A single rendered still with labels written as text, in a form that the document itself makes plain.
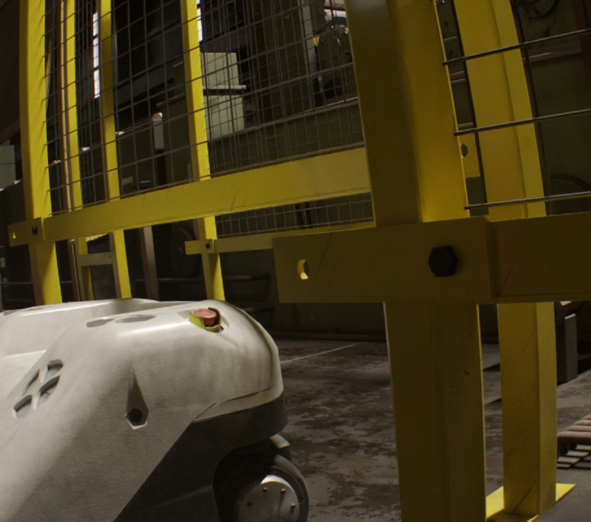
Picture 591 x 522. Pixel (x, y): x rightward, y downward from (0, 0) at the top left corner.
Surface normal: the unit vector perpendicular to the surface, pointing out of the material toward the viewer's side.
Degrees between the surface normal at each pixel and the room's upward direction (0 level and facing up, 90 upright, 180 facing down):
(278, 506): 90
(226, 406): 90
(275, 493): 90
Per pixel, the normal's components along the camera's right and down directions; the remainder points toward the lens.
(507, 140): -0.70, 0.09
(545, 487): 0.70, -0.07
